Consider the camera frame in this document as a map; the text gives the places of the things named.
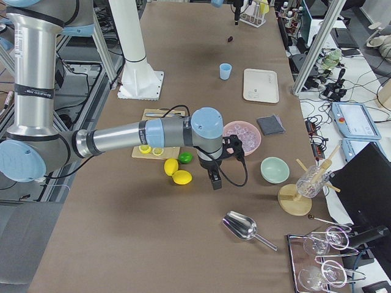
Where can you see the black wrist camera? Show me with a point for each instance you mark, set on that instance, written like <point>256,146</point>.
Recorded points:
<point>232,146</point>

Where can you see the teach pendant lower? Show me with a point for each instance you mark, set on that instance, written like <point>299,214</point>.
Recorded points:
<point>351,147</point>

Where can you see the wooden cutting board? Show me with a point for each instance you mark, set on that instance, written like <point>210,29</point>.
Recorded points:
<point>168,152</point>

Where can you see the pink plastic cup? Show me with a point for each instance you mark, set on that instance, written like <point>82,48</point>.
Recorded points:
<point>250,8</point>

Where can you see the pink bowl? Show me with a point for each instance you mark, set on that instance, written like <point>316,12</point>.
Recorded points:
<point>250,125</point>

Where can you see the teach pendant upper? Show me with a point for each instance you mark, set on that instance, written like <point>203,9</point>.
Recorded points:
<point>354,121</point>

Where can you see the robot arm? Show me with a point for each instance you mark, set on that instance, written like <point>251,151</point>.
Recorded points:
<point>34,147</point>
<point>219,3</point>

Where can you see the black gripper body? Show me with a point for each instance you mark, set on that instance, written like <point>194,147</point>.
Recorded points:
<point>236,7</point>
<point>208,165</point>

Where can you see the clear textured glass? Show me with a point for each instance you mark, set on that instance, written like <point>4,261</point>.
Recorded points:
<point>307,186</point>

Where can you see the wine glass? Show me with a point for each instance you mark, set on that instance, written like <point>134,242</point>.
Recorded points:
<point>330,275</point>
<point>320,243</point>

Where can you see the bar spoon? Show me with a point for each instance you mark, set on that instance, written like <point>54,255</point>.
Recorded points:
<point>346,225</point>

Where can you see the metal ice scoop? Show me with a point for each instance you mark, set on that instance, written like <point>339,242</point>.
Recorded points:
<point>245,228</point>

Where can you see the white wire cup rack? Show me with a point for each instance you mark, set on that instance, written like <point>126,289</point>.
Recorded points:
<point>254,18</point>

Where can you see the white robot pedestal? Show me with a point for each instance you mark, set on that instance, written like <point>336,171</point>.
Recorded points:
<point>139,80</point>

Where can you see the wine glass lower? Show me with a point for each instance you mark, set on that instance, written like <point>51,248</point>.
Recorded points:
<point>330,275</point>

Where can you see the mint green bowl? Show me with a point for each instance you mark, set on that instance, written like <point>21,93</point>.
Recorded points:
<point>274,170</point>

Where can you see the teach pendant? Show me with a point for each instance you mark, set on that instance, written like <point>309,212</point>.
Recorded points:
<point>354,121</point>
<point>351,147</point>

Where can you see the light blue plastic cup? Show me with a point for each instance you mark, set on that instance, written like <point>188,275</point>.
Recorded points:
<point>225,70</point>

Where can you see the lemon slice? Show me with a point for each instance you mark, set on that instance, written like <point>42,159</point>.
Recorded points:
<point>145,149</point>
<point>157,151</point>

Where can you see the lemon slice left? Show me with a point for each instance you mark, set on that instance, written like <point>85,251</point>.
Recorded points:
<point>145,149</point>

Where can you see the yellow plastic cup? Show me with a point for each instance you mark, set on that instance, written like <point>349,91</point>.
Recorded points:
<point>264,7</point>

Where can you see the wine glass upper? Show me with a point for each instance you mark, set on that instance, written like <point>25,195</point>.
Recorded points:
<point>320,243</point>

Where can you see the beige rabbit tray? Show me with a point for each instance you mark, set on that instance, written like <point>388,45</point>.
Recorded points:
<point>260,86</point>

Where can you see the aluminium frame post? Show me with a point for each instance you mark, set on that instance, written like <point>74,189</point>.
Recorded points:
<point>330,18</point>

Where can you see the clear ice cubes pile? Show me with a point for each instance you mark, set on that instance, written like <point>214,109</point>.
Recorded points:
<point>248,136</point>

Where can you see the yellow lemon upper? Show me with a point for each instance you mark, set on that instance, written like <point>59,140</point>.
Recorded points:
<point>171,166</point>

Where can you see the grey folded cloth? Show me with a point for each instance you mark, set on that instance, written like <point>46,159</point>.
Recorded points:
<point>270,125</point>

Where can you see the lemon slice right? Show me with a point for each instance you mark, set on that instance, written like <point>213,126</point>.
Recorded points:
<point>157,151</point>

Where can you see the black monitor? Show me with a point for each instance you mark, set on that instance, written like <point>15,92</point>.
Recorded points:
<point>364,184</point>

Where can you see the green lime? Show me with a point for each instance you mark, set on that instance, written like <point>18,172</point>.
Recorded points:
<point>185,158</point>

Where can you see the metal glass rack tray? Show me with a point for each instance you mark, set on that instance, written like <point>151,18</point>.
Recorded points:
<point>299,259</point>

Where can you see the metal muddler black tip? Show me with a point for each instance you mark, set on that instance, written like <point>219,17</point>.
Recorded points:
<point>162,115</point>

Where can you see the yellow lemon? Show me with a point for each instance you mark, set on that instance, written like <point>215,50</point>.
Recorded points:
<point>182,177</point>
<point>171,166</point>

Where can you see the yellow lemon lower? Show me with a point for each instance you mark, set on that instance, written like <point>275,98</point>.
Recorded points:
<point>182,177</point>

